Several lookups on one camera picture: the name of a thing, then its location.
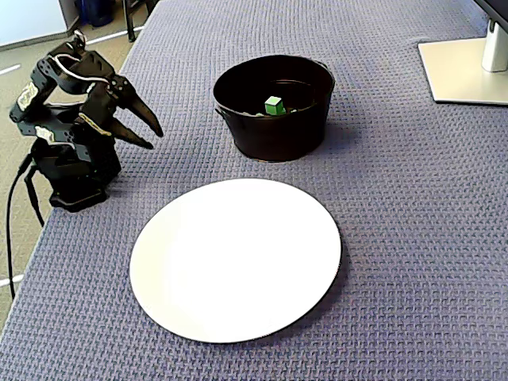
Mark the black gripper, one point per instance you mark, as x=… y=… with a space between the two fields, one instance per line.
x=115 y=104

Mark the black metal bucket container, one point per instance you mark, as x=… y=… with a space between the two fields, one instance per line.
x=285 y=139

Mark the white round plate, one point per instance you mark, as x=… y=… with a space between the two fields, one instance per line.
x=238 y=262

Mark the dark blue bin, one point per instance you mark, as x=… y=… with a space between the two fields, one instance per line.
x=93 y=12

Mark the blue woven table mat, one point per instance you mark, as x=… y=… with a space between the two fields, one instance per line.
x=397 y=238

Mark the white monitor stand base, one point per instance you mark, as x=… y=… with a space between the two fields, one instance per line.
x=456 y=71

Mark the white monitor stand column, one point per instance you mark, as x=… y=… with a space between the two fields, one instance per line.
x=495 y=51

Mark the dark monitor screen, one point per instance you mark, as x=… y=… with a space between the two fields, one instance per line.
x=498 y=8

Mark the black chair frame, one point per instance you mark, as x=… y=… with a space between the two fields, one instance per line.
x=130 y=24

